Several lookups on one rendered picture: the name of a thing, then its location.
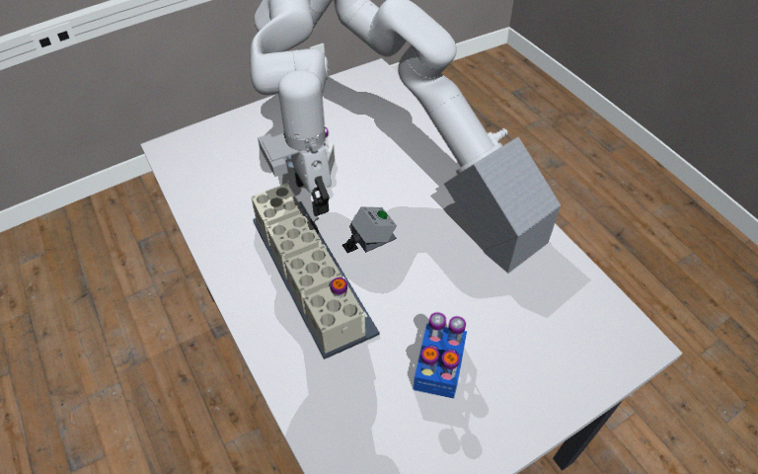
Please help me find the blue tube rack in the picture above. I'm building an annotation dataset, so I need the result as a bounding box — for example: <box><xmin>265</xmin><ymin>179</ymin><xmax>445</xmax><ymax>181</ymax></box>
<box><xmin>414</xmin><ymin>325</ymin><xmax>466</xmax><ymax>399</ymax></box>

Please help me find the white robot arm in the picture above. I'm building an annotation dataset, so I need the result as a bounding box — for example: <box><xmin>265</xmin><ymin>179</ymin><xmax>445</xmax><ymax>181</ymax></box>
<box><xmin>250</xmin><ymin>0</ymin><xmax>508</xmax><ymax>177</ymax></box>

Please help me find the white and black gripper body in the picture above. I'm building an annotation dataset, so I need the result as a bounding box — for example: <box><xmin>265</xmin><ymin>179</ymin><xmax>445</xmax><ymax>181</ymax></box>
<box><xmin>291</xmin><ymin>139</ymin><xmax>332</xmax><ymax>193</ymax></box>

